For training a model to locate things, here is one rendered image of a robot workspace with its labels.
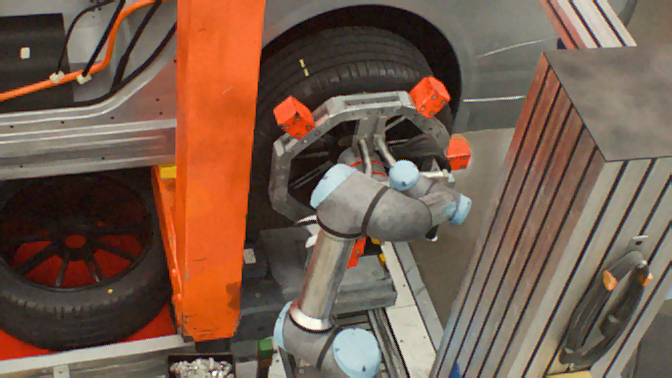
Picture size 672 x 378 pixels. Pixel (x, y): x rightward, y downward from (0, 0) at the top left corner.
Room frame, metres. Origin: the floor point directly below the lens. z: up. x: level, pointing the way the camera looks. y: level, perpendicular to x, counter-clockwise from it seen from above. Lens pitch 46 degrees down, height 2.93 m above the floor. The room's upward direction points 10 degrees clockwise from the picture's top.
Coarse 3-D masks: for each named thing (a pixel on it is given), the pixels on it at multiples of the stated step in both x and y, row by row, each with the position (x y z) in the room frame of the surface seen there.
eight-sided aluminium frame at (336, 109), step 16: (352, 96) 2.14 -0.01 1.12; (368, 96) 2.15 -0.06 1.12; (384, 96) 2.16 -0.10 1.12; (400, 96) 2.17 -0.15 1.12; (320, 112) 2.09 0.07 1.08; (336, 112) 2.06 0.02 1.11; (352, 112) 2.08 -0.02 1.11; (368, 112) 2.10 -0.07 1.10; (384, 112) 2.12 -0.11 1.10; (400, 112) 2.13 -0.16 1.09; (416, 112) 2.16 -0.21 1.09; (320, 128) 2.05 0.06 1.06; (432, 128) 2.18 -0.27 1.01; (288, 144) 2.03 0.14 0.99; (304, 144) 2.03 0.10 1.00; (448, 144) 2.20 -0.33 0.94; (272, 160) 2.05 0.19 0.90; (288, 160) 2.01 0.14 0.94; (432, 160) 2.20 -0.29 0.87; (272, 176) 2.04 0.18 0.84; (288, 176) 2.02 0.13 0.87; (272, 192) 2.02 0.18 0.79; (288, 208) 2.02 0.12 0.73; (304, 208) 2.09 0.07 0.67
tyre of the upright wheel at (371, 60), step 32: (320, 32) 2.35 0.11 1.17; (352, 32) 2.36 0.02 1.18; (384, 32) 2.41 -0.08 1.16; (288, 64) 2.24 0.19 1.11; (320, 64) 2.21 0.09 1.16; (352, 64) 2.21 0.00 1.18; (384, 64) 2.24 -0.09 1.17; (416, 64) 2.33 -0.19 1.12; (288, 96) 2.12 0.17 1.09; (320, 96) 2.13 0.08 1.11; (256, 128) 2.10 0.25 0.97; (448, 128) 2.30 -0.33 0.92; (256, 160) 2.06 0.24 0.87; (256, 192) 2.07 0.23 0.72
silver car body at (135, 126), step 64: (0, 0) 2.63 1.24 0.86; (64, 0) 2.71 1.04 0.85; (128, 0) 2.56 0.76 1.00; (320, 0) 2.26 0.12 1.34; (384, 0) 2.34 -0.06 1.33; (448, 0) 2.41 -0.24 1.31; (512, 0) 2.49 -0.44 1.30; (0, 64) 2.37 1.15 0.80; (64, 64) 2.42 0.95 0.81; (128, 64) 2.30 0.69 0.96; (512, 64) 2.52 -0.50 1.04; (0, 128) 1.94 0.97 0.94; (64, 128) 2.01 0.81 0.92; (128, 128) 2.06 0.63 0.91; (512, 128) 2.55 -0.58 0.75
